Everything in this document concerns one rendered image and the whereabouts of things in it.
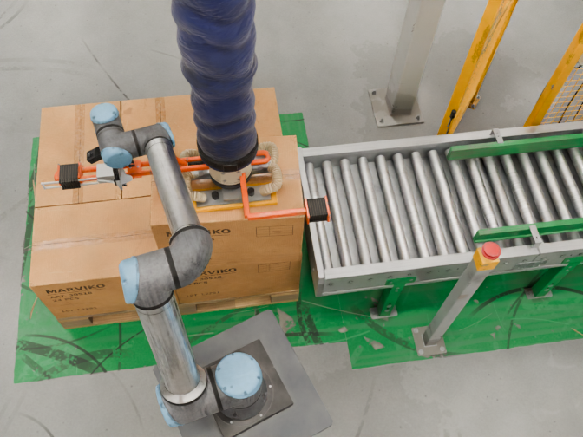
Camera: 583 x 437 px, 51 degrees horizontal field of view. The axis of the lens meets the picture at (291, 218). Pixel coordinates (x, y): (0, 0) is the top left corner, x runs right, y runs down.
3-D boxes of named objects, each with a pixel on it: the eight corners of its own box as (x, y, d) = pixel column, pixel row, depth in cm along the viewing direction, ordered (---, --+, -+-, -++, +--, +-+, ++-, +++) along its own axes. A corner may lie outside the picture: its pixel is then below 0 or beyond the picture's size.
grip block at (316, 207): (325, 202, 233) (326, 195, 228) (329, 222, 229) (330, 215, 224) (304, 205, 232) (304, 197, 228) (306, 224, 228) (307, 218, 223)
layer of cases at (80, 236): (273, 133, 361) (274, 87, 326) (298, 290, 313) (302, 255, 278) (64, 153, 350) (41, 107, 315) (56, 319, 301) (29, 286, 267)
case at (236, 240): (293, 185, 296) (296, 134, 261) (300, 261, 276) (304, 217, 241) (167, 192, 292) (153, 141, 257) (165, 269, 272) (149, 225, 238)
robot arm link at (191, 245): (219, 255, 159) (166, 111, 204) (173, 269, 156) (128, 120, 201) (225, 283, 167) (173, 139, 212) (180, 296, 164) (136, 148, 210)
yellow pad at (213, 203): (274, 184, 249) (274, 177, 244) (278, 205, 244) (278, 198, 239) (189, 192, 246) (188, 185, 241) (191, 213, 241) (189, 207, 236)
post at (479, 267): (433, 333, 319) (494, 244, 231) (436, 345, 315) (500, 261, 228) (421, 335, 318) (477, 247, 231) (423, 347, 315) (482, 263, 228)
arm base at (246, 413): (277, 401, 223) (278, 394, 214) (231, 430, 218) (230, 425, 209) (250, 357, 231) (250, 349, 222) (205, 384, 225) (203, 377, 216)
